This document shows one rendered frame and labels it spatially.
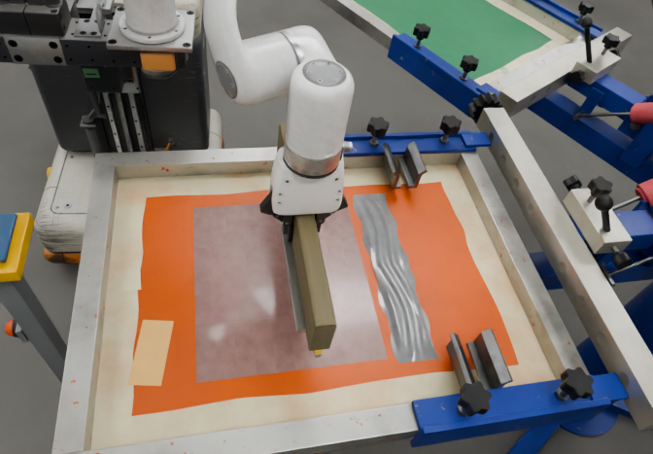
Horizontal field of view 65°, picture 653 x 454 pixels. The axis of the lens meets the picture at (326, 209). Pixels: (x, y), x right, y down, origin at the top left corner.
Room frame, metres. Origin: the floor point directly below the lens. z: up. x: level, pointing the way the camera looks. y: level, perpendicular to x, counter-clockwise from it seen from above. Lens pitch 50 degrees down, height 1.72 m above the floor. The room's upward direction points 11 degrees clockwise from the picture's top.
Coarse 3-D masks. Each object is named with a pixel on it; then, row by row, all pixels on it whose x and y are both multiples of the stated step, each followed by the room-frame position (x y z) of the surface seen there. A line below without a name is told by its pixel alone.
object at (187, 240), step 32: (256, 192) 0.66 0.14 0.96; (352, 192) 0.71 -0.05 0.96; (384, 192) 0.72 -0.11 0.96; (416, 192) 0.74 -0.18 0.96; (160, 224) 0.54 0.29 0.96; (192, 224) 0.55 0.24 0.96; (224, 224) 0.57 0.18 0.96; (256, 224) 0.58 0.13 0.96; (352, 224) 0.63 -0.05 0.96; (416, 224) 0.66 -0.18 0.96; (448, 224) 0.67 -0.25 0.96; (160, 256) 0.47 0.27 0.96; (192, 256) 0.49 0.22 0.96; (224, 256) 0.50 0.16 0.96; (256, 256) 0.51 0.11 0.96; (352, 256) 0.55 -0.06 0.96; (416, 256) 0.58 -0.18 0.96; (448, 256) 0.59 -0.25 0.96
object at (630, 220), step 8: (568, 216) 0.68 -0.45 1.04; (616, 216) 0.70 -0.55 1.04; (624, 216) 0.70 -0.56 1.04; (632, 216) 0.71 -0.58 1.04; (640, 216) 0.71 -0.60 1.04; (648, 216) 0.72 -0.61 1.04; (624, 224) 0.68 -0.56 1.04; (632, 224) 0.69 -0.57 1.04; (640, 224) 0.69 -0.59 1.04; (648, 224) 0.69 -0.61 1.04; (632, 232) 0.66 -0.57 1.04; (640, 232) 0.67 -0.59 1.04; (648, 232) 0.67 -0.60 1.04; (584, 240) 0.62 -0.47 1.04; (640, 240) 0.66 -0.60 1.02; (648, 240) 0.67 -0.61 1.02; (632, 248) 0.66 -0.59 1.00; (640, 248) 0.67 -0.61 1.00
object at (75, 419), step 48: (96, 192) 0.56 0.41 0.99; (480, 192) 0.74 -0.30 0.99; (96, 240) 0.46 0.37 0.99; (96, 288) 0.37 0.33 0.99; (528, 288) 0.53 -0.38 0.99; (96, 336) 0.30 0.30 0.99; (96, 384) 0.24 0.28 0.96; (240, 432) 0.20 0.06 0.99; (288, 432) 0.22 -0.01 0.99; (336, 432) 0.23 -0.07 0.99; (384, 432) 0.24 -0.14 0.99
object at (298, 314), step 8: (280, 224) 0.50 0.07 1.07; (288, 248) 0.46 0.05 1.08; (288, 256) 0.44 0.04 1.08; (288, 264) 0.43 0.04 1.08; (288, 272) 0.41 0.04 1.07; (296, 272) 0.42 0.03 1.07; (296, 280) 0.40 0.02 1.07; (296, 288) 0.39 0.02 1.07; (296, 296) 0.38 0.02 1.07; (296, 304) 0.36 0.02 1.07; (296, 312) 0.35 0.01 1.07; (296, 320) 0.34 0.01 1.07; (304, 320) 0.34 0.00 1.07; (296, 328) 0.33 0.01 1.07; (304, 328) 0.33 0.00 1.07
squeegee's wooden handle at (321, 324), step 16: (304, 224) 0.46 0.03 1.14; (304, 240) 0.43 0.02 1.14; (304, 256) 0.40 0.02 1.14; (320, 256) 0.41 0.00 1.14; (304, 272) 0.38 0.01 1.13; (320, 272) 0.38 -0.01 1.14; (304, 288) 0.37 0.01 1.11; (320, 288) 0.36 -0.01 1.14; (304, 304) 0.36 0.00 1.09; (320, 304) 0.33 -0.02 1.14; (320, 320) 0.31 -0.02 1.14; (320, 336) 0.30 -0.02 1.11
